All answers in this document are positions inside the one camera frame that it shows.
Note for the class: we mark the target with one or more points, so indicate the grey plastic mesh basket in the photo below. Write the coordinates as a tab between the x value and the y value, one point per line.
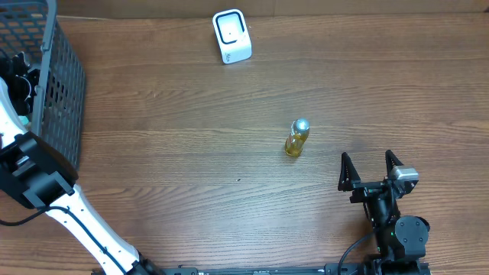
31	27

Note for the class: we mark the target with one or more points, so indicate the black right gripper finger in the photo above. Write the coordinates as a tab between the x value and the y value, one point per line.
349	177
391	162

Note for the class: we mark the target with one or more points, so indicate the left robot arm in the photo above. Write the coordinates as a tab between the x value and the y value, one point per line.
39	177

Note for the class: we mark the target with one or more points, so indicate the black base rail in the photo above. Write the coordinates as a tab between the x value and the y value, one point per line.
328	269

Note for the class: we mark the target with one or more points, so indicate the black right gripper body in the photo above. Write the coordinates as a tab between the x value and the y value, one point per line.
365	192

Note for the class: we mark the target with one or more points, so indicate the white barcode scanner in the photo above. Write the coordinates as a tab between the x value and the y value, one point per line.
232	36

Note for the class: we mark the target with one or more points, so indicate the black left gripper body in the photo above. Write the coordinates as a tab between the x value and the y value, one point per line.
20	82

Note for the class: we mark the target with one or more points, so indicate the yellow oil bottle silver cap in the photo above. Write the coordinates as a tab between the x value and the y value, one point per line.
299	132

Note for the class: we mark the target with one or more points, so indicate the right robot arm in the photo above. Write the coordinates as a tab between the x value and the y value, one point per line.
401	240

